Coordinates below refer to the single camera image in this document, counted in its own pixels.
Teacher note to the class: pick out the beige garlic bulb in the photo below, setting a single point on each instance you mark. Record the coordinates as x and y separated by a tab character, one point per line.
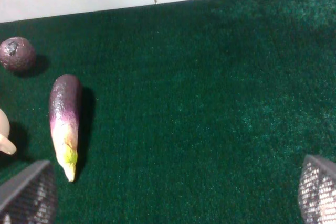
7	146

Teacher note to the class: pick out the dark purple passion fruit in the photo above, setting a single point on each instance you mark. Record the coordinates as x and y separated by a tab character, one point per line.
17	54

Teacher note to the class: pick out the green felt table mat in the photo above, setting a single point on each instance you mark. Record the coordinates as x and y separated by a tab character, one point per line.
192	112

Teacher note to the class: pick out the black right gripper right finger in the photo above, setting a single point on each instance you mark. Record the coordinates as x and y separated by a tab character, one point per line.
316	191

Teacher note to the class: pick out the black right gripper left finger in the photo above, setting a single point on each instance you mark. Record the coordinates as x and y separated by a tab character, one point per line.
30	196

